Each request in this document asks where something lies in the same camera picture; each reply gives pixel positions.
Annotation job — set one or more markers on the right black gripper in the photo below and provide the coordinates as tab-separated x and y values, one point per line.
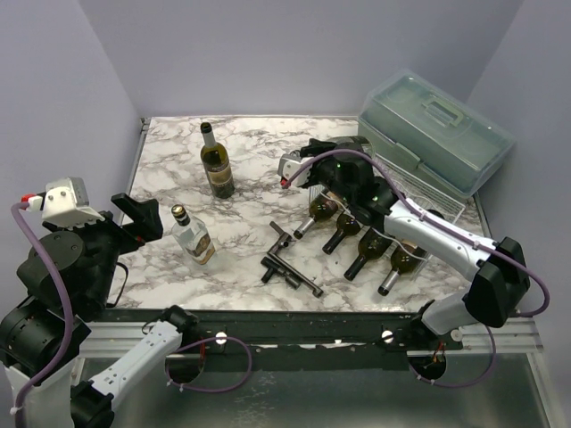
318	162

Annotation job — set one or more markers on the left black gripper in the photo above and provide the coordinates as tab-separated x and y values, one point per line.
147	224

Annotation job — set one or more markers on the clear bottle gold cap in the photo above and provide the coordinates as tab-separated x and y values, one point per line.
192	235

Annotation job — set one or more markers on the brown wine bottle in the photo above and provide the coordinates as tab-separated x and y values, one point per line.
322	208

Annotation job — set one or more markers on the green wine bottle front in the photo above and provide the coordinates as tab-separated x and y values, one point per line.
346	225

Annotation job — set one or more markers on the green wine bottle back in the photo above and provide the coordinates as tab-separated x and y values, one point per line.
215	160

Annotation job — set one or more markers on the green wine bottle black neck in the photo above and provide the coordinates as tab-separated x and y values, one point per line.
372	246

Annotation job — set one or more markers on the green wine bottle silver neck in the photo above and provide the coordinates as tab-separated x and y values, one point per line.
404	260

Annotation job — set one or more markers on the clear glass bottle tall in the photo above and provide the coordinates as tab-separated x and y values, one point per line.
356	143

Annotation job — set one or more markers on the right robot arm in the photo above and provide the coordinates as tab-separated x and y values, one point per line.
496	270

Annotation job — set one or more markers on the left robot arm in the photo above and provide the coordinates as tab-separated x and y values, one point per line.
68	275

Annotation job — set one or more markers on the green plastic toolbox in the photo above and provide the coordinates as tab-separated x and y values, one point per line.
433	136

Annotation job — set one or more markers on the dark metal faucet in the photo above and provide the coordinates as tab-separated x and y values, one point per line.
275	265

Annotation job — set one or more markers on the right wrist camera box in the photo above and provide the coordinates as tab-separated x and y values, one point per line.
289	163

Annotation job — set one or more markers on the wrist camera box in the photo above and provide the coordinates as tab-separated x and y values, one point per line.
66	204
289	163

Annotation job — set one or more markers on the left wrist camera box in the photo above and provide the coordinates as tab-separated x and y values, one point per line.
66	204

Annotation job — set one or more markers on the white wire wine rack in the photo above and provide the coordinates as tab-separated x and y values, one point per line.
425	196

